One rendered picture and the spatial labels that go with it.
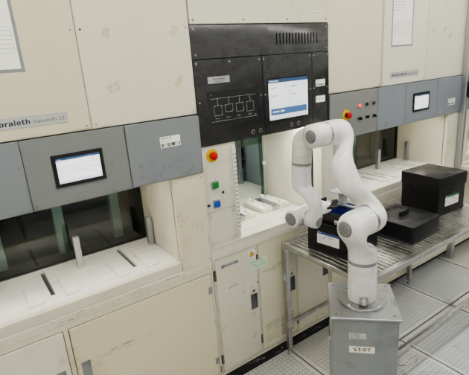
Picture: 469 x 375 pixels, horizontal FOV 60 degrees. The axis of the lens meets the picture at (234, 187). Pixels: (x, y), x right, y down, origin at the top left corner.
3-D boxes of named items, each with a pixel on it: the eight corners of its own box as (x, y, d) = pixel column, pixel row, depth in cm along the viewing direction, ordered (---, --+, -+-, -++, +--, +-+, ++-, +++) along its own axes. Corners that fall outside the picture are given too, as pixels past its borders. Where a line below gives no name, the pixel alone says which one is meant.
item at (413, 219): (412, 245, 221) (414, 223, 218) (366, 231, 244) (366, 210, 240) (440, 230, 238) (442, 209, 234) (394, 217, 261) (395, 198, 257)
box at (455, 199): (437, 217, 256) (440, 178, 248) (398, 206, 279) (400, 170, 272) (464, 207, 269) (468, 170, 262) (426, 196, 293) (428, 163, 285)
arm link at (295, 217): (316, 206, 194) (301, 201, 201) (299, 214, 186) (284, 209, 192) (316, 222, 197) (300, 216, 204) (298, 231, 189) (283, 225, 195)
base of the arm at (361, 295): (388, 313, 166) (390, 272, 161) (340, 311, 170) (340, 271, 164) (381, 288, 184) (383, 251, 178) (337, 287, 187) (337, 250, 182)
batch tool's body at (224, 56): (228, 390, 232) (194, 23, 176) (158, 315, 308) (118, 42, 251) (335, 327, 279) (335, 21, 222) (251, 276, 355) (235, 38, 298)
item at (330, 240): (307, 248, 229) (306, 219, 224) (335, 231, 246) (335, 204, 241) (351, 262, 209) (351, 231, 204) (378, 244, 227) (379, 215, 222)
